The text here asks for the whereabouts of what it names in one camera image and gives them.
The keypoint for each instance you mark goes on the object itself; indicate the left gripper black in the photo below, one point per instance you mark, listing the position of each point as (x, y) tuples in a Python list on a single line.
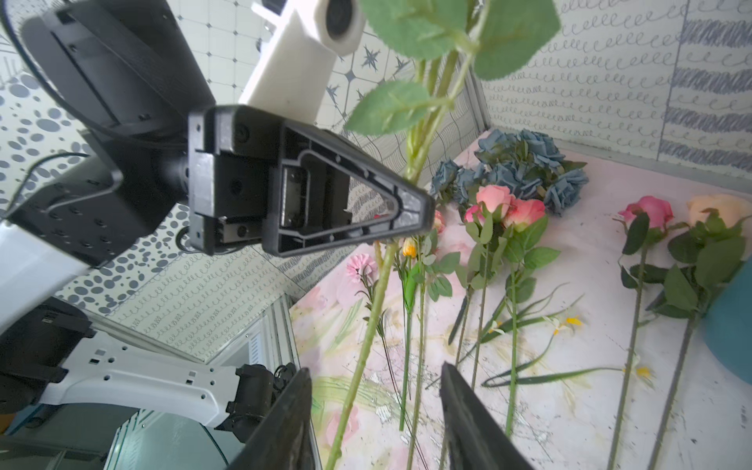
[(258, 178)]

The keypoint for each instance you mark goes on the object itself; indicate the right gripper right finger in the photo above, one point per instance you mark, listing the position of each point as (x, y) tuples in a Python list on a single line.
[(474, 439)]

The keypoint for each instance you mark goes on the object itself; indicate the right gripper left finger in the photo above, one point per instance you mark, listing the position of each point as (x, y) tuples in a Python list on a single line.
[(283, 439)]

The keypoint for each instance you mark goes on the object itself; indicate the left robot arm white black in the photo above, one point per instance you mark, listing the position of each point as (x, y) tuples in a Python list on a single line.
[(124, 70)]

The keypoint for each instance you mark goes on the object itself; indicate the tall blue ceramic vase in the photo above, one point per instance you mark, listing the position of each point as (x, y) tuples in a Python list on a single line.
[(728, 325)]

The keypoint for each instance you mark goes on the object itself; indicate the light pink carnation stem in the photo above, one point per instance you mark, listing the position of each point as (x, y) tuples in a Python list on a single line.
[(363, 269)]

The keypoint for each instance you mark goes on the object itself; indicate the pink flower bunch on table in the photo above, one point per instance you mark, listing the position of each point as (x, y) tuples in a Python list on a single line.
[(507, 232)]

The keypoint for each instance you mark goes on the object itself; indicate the blue grey rose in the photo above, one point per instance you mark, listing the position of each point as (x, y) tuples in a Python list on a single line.
[(528, 163)]

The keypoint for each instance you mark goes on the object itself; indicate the magenta rosebud stem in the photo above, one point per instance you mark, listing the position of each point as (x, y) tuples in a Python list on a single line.
[(646, 223)]

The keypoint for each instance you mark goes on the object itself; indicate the peach rosebud stem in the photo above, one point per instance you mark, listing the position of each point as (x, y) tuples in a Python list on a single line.
[(708, 254)]

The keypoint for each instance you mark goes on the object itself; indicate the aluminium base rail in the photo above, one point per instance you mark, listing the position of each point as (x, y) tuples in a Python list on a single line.
[(156, 440)]

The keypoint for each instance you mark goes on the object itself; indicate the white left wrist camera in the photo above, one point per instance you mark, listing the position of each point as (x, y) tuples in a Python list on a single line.
[(295, 65)]

